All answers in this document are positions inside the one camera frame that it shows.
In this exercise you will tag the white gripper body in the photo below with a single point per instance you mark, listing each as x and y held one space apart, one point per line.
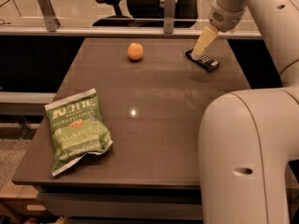
224 19

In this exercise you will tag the orange fruit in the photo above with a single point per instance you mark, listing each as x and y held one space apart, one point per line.
135 51

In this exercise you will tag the right metal glass bracket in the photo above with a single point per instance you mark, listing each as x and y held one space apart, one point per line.
169 16

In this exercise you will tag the metal glass bracket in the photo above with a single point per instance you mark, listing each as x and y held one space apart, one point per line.
169 16
51 21

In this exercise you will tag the black rxbar chocolate bar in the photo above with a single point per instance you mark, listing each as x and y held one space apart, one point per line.
204 61

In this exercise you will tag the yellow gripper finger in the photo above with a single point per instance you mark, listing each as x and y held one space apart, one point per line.
208 35

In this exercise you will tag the black office chair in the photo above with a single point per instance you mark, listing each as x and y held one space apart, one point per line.
149 13

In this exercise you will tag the left metal glass bracket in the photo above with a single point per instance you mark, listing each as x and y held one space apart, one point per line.
51 21

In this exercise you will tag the green jalapeno chip bag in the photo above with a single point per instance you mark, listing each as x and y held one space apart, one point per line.
77 129

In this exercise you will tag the wooden box under table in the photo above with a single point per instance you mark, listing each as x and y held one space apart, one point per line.
19 201

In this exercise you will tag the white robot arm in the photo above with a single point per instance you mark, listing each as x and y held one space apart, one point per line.
247 138

